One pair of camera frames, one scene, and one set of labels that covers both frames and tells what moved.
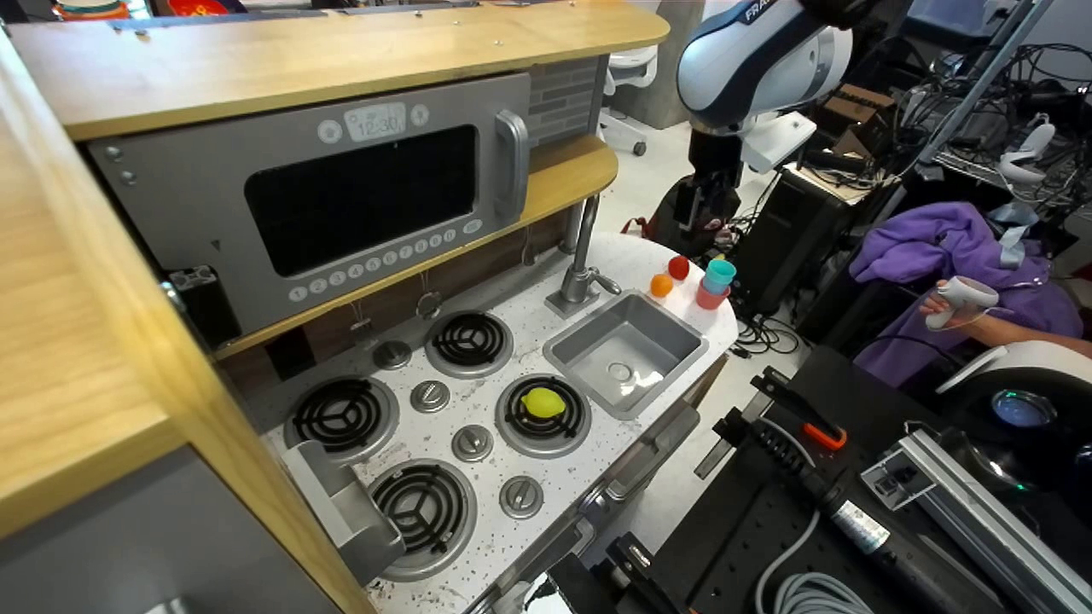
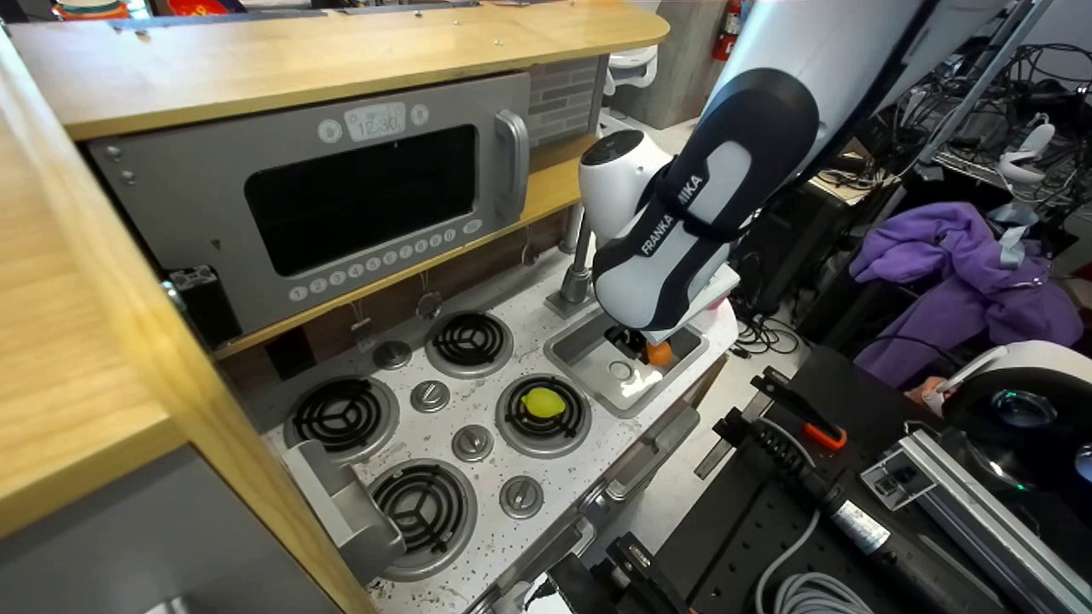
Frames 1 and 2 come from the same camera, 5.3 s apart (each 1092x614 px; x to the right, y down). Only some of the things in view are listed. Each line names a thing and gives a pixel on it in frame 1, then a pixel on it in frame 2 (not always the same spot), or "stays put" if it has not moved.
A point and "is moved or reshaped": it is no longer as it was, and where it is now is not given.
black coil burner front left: (434, 508) stays put
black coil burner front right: (545, 437) stays put
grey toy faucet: (582, 282) stays put
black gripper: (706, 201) -> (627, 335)
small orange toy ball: (659, 283) is moved or reshaped
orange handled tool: (800, 410) stays put
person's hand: (940, 314) -> (933, 391)
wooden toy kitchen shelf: (108, 78) stays put
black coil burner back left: (350, 413) stays put
